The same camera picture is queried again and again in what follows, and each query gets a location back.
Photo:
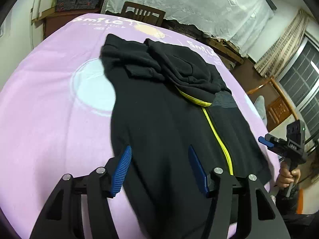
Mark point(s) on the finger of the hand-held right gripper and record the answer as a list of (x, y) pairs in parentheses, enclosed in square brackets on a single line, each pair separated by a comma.
[(273, 137), (265, 142)]

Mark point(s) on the black hooded jacket yellow zipper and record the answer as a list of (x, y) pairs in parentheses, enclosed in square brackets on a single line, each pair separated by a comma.
[(162, 129)]

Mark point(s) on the dark wooden chair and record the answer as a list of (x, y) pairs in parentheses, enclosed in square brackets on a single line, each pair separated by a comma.
[(149, 7)]

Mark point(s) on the person's right hand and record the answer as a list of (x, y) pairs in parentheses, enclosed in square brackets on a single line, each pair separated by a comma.
[(285, 179)]

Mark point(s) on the barred window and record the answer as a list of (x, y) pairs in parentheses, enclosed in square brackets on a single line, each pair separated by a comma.
[(301, 84)]

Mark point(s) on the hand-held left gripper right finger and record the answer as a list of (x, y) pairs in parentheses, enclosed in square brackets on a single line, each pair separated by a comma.
[(197, 169)]

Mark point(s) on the wooden desk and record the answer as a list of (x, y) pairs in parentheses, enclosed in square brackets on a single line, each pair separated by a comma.
[(224, 49)]

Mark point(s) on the carved wooden armchair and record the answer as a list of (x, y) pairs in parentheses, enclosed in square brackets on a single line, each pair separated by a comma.
[(279, 107)]

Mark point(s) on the white lace cloth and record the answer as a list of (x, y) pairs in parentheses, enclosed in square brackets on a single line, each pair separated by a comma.
[(199, 5)]

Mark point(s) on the beige checked curtain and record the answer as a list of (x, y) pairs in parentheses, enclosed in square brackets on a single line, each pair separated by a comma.
[(281, 52)]

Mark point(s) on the brown wooden cabinet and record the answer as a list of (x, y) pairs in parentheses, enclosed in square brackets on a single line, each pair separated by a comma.
[(59, 22)]

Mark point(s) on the dark blue flat box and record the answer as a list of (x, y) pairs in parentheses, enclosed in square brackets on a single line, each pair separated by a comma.
[(270, 2)]

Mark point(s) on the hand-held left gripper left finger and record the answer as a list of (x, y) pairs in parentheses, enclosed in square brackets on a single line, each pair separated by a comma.
[(122, 171)]

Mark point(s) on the grey plush pillow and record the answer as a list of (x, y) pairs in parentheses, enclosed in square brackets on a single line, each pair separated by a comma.
[(260, 107)]

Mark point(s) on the pink printed bedsheet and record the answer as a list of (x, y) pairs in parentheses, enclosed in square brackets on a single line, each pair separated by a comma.
[(49, 129)]

